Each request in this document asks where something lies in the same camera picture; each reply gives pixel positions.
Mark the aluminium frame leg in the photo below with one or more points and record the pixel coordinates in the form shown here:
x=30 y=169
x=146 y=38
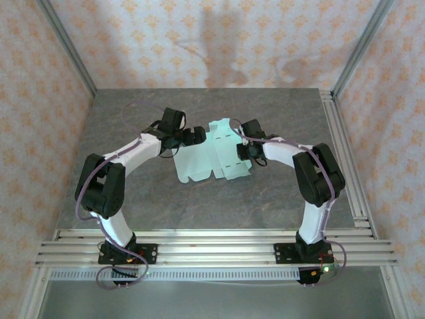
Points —
x=33 y=295
x=396 y=292

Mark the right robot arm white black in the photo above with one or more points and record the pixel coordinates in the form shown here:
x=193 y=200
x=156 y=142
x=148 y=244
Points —
x=318 y=179

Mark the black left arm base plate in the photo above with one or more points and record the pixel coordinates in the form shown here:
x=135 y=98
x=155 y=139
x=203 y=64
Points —
x=151 y=254

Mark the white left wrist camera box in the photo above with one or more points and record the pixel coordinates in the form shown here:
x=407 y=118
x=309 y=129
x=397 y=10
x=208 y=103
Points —
x=182 y=122

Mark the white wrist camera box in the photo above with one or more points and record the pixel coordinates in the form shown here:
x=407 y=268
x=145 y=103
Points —
x=245 y=141
x=182 y=122

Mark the light green paper box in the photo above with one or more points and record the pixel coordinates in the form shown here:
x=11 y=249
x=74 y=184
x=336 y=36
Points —
x=196 y=166

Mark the black electronics board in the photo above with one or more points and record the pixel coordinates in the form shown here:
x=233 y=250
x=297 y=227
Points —
x=307 y=279

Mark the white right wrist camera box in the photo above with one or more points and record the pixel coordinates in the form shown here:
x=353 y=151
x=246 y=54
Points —
x=245 y=141

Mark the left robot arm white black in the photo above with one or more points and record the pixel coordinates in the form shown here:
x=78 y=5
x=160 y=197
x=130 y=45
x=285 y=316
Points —
x=103 y=192

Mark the aluminium mounting rails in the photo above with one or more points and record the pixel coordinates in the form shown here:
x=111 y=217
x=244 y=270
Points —
x=216 y=249

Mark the aluminium side rail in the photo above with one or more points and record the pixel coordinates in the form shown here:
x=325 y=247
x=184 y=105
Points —
x=338 y=133

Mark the aluminium frame post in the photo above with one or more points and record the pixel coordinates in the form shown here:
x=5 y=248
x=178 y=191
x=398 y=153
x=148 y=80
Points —
x=363 y=43
x=67 y=43

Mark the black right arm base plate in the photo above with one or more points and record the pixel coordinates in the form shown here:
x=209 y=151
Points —
x=280 y=254

